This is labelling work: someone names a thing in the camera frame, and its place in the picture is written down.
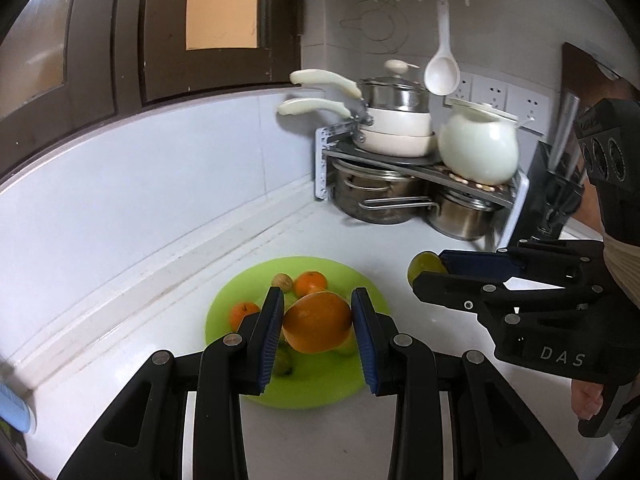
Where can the person's right hand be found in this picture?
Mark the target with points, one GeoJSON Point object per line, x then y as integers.
{"type": "Point", "coordinates": [586, 399]}

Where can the black knife block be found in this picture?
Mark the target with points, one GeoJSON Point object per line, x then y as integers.
{"type": "Point", "coordinates": [555, 192]}

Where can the large orange tangerine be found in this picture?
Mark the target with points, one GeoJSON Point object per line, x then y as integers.
{"type": "Point", "coordinates": [317, 323]}

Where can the white wall socket panel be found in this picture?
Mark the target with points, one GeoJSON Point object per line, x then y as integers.
{"type": "Point", "coordinates": [530, 107]}

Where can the white ladle spoon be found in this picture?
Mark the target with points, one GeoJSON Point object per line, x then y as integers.
{"type": "Point", "coordinates": [442, 74]}

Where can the steel pot with lid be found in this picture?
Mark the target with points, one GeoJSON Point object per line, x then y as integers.
{"type": "Point", "coordinates": [395, 91]}

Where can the small green persimmon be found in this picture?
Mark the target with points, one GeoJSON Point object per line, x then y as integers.
{"type": "Point", "coordinates": [283, 361]}

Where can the white cream saucepan lower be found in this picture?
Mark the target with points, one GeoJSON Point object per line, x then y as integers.
{"type": "Point", "coordinates": [392, 133]}

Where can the grey pot rack shelf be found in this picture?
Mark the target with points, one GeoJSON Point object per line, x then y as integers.
{"type": "Point", "coordinates": [336, 142]}

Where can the steel pot lower right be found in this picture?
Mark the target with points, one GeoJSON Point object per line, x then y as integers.
{"type": "Point", "coordinates": [461, 216]}

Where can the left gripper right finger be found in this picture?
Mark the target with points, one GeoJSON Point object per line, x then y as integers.
{"type": "Point", "coordinates": [494, 433]}

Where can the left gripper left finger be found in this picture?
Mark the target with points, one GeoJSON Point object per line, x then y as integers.
{"type": "Point", "coordinates": [140, 434]}

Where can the green apple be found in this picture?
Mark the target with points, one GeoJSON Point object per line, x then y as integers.
{"type": "Point", "coordinates": [424, 262]}

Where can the white ceramic kettle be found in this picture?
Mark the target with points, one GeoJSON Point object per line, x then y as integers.
{"type": "Point", "coordinates": [478, 142]}

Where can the large yellow-green pear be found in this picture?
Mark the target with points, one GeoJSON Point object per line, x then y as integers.
{"type": "Point", "coordinates": [343, 344]}

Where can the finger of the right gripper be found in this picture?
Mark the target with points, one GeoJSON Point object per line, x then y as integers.
{"type": "Point", "coordinates": [485, 262]}
{"type": "Point", "coordinates": [460, 297]}

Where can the white blue pump bottle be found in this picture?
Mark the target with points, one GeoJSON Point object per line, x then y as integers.
{"type": "Point", "coordinates": [16, 412]}

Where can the small orange tangerine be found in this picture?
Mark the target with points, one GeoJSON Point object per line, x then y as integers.
{"type": "Point", "coordinates": [309, 282]}

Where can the steel pot lower left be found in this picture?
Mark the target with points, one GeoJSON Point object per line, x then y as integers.
{"type": "Point", "coordinates": [377, 195]}

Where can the dark wooden window frame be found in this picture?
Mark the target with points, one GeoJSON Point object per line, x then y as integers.
{"type": "Point", "coordinates": [125, 56]}

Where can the orange tangerine with stem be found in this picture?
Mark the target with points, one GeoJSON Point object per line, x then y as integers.
{"type": "Point", "coordinates": [240, 311]}

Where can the green plate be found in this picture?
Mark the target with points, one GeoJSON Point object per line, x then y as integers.
{"type": "Point", "coordinates": [316, 379]}

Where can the brown wooden cutting board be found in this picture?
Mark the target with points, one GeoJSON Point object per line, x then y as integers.
{"type": "Point", "coordinates": [582, 75]}

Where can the brown longan fruit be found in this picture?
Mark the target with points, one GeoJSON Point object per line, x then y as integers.
{"type": "Point", "coordinates": [283, 281]}

